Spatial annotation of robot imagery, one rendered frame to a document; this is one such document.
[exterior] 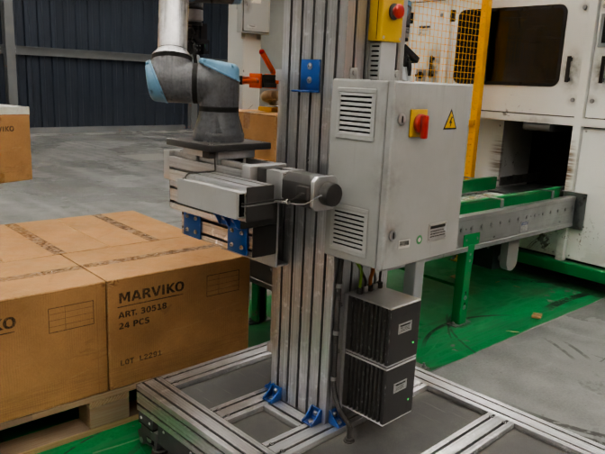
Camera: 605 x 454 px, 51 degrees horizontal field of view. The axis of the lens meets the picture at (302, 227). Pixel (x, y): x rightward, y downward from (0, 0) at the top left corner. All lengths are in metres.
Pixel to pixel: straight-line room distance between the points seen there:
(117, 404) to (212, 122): 1.09
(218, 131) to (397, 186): 0.56
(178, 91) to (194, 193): 0.32
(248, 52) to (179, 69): 1.96
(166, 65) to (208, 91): 0.14
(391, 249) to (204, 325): 1.06
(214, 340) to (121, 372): 0.39
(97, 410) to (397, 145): 1.41
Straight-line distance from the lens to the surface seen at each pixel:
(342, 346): 1.91
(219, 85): 1.86
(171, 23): 1.93
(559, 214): 4.15
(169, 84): 1.87
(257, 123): 2.61
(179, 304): 2.39
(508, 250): 3.82
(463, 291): 3.43
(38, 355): 2.22
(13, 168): 3.78
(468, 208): 3.50
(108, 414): 2.41
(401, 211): 1.63
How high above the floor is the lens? 1.22
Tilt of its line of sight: 13 degrees down
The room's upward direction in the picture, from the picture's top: 3 degrees clockwise
